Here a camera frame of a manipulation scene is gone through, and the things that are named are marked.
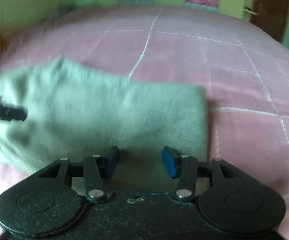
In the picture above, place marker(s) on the pink checked bed sheet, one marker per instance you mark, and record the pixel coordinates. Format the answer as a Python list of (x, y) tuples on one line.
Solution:
[(243, 69)]

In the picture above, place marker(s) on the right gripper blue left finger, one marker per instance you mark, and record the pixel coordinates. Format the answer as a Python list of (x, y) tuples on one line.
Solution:
[(96, 168)]

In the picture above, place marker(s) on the brown wooden door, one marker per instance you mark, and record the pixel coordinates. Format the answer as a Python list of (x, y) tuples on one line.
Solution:
[(271, 16)]

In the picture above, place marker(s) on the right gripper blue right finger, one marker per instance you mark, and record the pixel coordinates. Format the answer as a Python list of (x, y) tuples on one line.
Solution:
[(184, 168)]

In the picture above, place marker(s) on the green grey pants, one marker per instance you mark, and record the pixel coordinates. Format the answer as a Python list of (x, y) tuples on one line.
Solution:
[(75, 111)]

